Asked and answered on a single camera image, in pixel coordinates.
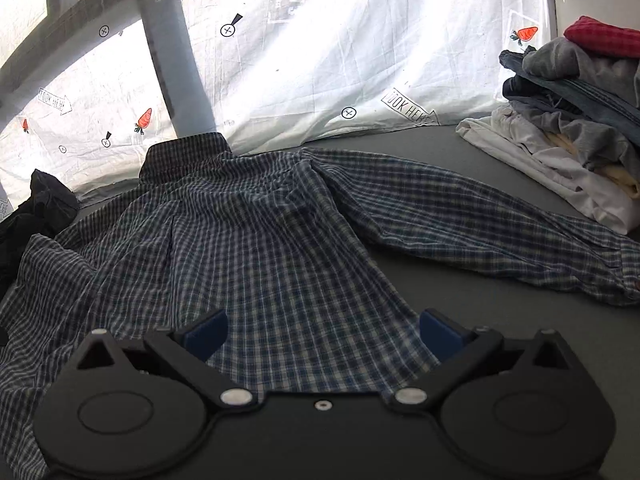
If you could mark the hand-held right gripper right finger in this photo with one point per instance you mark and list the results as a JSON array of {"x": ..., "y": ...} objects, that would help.
[{"x": 440, "y": 336}]

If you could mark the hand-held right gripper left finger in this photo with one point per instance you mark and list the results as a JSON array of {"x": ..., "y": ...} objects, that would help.
[{"x": 206, "y": 337}]

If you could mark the blue plaid shirt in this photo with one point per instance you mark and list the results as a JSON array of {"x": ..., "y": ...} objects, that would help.
[{"x": 275, "y": 235}]

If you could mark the white garment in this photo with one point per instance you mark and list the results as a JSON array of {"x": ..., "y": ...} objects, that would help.
[{"x": 550, "y": 170}]

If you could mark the black garment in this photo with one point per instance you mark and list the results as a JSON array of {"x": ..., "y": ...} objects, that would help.
[{"x": 40, "y": 210}]

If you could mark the cream garment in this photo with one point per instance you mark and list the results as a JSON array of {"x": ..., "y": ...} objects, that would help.
[{"x": 620, "y": 172}]

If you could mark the grey garment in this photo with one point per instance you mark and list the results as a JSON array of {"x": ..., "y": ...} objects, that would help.
[{"x": 575, "y": 126}]

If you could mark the blue jeans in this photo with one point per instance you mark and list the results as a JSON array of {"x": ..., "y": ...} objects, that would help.
[{"x": 590, "y": 97}]

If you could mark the white printed sheet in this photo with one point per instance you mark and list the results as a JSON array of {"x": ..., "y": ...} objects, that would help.
[{"x": 325, "y": 60}]

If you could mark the grey sweatshirt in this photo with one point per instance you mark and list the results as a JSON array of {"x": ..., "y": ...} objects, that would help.
[{"x": 565, "y": 62}]

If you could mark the red knit garment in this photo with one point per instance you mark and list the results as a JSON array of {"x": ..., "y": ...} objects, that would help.
[{"x": 605, "y": 37}]

